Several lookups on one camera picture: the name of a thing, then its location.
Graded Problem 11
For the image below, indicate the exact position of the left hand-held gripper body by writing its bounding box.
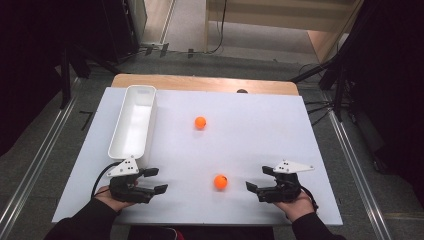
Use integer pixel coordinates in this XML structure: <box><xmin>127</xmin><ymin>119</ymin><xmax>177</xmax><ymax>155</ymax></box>
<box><xmin>106</xmin><ymin>156</ymin><xmax>156</xmax><ymax>205</ymax></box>

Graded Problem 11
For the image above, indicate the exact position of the person's dark clothing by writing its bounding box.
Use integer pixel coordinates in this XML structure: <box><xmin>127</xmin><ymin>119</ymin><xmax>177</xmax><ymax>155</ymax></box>
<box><xmin>126</xmin><ymin>225</ymin><xmax>276</xmax><ymax>240</ymax></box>

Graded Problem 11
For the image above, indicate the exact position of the hanging black cable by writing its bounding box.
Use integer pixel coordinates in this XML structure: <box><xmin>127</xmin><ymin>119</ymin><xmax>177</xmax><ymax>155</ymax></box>
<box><xmin>205</xmin><ymin>0</ymin><xmax>229</xmax><ymax>55</ymax></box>

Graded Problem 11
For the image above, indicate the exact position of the metal floor rail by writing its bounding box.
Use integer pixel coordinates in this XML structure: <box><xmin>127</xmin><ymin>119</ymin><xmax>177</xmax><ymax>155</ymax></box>
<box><xmin>0</xmin><ymin>78</ymin><xmax>81</xmax><ymax>236</ymax></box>
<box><xmin>324</xmin><ymin>96</ymin><xmax>394</xmax><ymax>240</ymax></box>

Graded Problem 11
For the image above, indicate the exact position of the white plastic bin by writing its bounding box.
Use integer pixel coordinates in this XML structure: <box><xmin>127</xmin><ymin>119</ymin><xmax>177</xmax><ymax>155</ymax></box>
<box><xmin>107</xmin><ymin>84</ymin><xmax>158</xmax><ymax>168</ymax></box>

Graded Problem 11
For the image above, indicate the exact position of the hand-held gripper black cable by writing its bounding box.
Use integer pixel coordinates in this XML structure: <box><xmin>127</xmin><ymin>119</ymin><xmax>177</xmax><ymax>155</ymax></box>
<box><xmin>90</xmin><ymin>161</ymin><xmax>121</xmax><ymax>200</ymax></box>
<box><xmin>299</xmin><ymin>185</ymin><xmax>320</xmax><ymax>213</ymax></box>

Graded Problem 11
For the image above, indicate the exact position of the right hand-held gripper black cable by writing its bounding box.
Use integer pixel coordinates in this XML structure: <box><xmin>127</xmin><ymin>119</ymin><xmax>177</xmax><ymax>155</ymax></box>
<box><xmin>299</xmin><ymin>185</ymin><xmax>320</xmax><ymax>213</ymax></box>

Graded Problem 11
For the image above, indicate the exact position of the person's left hand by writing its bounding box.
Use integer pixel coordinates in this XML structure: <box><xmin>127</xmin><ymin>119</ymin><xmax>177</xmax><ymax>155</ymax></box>
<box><xmin>94</xmin><ymin>185</ymin><xmax>135</xmax><ymax>213</ymax></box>

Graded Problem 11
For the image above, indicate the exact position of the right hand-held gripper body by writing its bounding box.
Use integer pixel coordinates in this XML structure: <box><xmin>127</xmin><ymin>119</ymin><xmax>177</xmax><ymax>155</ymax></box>
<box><xmin>256</xmin><ymin>159</ymin><xmax>315</xmax><ymax>204</ymax></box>

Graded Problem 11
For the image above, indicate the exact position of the person's right hand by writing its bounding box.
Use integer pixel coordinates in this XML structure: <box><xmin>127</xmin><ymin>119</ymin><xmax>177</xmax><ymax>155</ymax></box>
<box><xmin>273</xmin><ymin>189</ymin><xmax>316</xmax><ymax>224</ymax></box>

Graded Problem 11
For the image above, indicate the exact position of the black cabinet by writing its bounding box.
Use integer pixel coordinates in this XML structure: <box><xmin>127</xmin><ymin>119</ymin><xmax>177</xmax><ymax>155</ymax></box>
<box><xmin>99</xmin><ymin>0</ymin><xmax>148</xmax><ymax>65</ymax></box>

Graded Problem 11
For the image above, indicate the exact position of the light wooden partition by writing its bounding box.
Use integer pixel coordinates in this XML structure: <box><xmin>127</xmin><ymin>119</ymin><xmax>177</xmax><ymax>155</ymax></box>
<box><xmin>204</xmin><ymin>0</ymin><xmax>365</xmax><ymax>64</ymax></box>

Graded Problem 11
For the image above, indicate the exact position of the black metal stand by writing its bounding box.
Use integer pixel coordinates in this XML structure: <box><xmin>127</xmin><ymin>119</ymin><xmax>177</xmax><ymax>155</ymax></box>
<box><xmin>59</xmin><ymin>41</ymin><xmax>122</xmax><ymax>110</ymax></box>
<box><xmin>289</xmin><ymin>49</ymin><xmax>352</xmax><ymax>123</ymax></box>

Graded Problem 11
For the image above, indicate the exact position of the dark curtain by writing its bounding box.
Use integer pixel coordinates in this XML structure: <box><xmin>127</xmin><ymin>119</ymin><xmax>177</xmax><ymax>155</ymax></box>
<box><xmin>0</xmin><ymin>0</ymin><xmax>113</xmax><ymax>158</ymax></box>
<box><xmin>344</xmin><ymin>0</ymin><xmax>424</xmax><ymax>209</ymax></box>

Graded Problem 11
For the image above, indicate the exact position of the left hand-held gripper black cable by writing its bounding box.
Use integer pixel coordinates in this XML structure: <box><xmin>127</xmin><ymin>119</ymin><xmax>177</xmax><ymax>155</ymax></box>
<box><xmin>90</xmin><ymin>161</ymin><xmax>121</xmax><ymax>200</ymax></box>

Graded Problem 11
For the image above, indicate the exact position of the white board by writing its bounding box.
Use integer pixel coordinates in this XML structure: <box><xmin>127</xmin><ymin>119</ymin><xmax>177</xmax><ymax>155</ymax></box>
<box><xmin>51</xmin><ymin>87</ymin><xmax>344</xmax><ymax>227</ymax></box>

